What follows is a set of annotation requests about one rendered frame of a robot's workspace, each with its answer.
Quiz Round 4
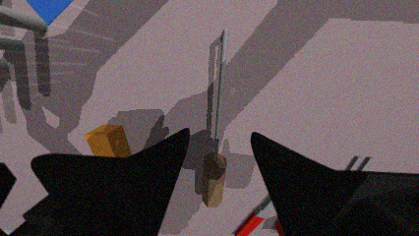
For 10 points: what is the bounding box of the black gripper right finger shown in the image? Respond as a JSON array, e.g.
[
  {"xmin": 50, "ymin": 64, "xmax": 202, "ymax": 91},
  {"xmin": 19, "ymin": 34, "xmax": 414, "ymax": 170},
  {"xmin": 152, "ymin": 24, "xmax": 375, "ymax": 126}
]
[{"xmin": 251, "ymin": 132, "xmax": 419, "ymax": 236}]

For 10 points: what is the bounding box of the screwdriver with wooden handle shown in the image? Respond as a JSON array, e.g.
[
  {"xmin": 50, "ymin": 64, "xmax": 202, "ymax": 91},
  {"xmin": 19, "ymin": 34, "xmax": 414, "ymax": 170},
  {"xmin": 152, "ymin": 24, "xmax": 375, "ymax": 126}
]
[{"xmin": 202, "ymin": 28, "xmax": 229, "ymax": 208}]

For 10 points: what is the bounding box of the red block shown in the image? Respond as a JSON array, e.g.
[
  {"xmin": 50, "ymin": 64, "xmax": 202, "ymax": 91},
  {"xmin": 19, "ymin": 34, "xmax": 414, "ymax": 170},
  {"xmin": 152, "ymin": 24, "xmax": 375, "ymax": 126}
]
[{"xmin": 274, "ymin": 218, "xmax": 285, "ymax": 236}]

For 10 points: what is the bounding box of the orange rectangular bar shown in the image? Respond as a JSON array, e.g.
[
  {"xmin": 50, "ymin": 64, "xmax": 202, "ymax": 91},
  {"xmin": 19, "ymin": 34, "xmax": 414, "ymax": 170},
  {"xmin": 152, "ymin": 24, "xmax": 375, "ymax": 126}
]
[{"xmin": 84, "ymin": 125, "xmax": 131, "ymax": 158}]

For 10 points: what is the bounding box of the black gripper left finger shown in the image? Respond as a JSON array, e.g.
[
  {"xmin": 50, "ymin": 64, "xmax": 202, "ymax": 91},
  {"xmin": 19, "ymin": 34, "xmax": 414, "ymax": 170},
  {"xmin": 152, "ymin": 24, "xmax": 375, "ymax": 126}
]
[{"xmin": 30, "ymin": 128, "xmax": 190, "ymax": 236}]

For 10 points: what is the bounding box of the blue flat strip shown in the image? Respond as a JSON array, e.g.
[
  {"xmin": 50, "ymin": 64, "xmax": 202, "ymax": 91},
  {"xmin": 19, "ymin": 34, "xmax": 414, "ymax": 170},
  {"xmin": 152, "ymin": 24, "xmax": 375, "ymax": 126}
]
[{"xmin": 27, "ymin": 0, "xmax": 73, "ymax": 26}]

